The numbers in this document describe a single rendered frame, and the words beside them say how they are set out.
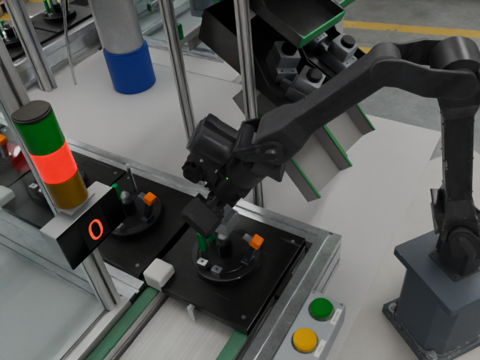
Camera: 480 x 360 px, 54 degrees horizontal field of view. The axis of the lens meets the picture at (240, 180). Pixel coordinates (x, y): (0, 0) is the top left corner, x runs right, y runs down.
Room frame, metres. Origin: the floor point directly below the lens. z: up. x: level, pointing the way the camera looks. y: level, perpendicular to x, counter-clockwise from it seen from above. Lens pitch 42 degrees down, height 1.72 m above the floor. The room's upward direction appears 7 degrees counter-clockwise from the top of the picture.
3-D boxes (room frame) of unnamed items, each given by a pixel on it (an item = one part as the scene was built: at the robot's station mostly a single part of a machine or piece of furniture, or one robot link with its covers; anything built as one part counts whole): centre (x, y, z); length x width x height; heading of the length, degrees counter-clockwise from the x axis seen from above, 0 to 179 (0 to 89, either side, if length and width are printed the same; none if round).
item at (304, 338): (0.41, -0.08, 0.96); 0.04 x 0.04 x 0.02
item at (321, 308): (0.47, -0.12, 0.96); 0.04 x 0.04 x 0.02
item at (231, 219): (0.61, 0.06, 1.11); 0.08 x 0.04 x 0.07; 55
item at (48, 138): (0.52, 0.25, 1.38); 0.05 x 0.05 x 0.05
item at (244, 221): (0.61, 0.05, 0.96); 0.24 x 0.24 x 0.02; 54
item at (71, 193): (0.52, 0.25, 1.28); 0.05 x 0.05 x 0.05
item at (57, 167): (0.52, 0.25, 1.33); 0.05 x 0.05 x 0.05
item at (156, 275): (0.59, 0.18, 0.97); 0.05 x 0.05 x 0.04; 54
